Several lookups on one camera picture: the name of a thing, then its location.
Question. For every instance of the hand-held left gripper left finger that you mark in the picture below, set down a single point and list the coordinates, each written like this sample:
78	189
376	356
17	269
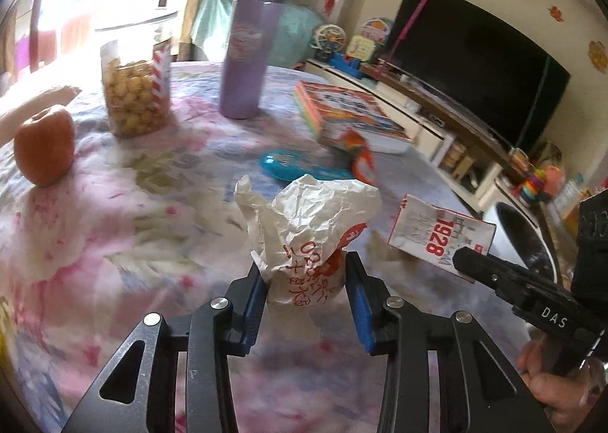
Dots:
251	319

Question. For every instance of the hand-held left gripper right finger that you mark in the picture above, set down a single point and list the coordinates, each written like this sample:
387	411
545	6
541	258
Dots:
363	319

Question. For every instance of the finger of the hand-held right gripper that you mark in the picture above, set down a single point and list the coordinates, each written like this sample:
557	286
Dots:
494	274

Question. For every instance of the red white carton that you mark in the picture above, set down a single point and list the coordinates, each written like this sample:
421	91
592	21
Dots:
427	236

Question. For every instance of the white paper bag red print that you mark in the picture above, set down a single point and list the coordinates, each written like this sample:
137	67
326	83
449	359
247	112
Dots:
308	224

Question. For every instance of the person's right hand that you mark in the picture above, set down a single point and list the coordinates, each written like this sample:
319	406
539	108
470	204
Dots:
560	395

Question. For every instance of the white television stand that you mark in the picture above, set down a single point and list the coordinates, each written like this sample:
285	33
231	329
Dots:
437	138

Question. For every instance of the cyan snack packet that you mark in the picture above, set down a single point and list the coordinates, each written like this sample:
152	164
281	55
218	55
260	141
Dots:
294	166

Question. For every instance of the red orange wrapper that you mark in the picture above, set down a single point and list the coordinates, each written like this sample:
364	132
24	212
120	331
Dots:
363	155

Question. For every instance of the green stick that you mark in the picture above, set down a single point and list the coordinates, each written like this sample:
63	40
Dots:
539	98

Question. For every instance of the thick colourful book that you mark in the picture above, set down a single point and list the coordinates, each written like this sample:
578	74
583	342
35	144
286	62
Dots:
351	112

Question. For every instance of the black television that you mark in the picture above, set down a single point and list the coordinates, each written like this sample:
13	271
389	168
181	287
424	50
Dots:
475	67

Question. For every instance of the clear popcorn jar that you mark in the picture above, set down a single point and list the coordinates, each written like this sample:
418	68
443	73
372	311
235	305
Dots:
135	95

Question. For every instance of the blue plastic toy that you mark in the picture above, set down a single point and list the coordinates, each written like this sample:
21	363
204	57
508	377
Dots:
346	66

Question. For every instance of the purple thermos bottle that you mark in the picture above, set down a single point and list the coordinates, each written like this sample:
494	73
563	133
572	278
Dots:
244	57

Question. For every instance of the yellow green toy box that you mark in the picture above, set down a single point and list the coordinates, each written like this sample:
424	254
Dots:
360	48

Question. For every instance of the pink stick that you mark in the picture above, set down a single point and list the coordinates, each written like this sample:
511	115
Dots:
412	22

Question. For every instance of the red apple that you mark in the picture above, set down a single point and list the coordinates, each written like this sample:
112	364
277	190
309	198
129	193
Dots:
45	148

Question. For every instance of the round colourful toy plaque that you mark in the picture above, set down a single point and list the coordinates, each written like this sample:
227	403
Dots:
377	28

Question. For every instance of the ferris wheel toy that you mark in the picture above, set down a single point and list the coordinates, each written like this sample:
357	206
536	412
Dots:
328	43

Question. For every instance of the teal cloth cover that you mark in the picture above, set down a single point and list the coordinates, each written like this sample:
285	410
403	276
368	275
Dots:
294	38

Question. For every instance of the round yellow wall sticker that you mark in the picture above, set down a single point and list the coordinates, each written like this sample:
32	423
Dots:
598	55

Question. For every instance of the small red wall sticker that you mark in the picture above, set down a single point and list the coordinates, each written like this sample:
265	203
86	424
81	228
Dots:
556	13

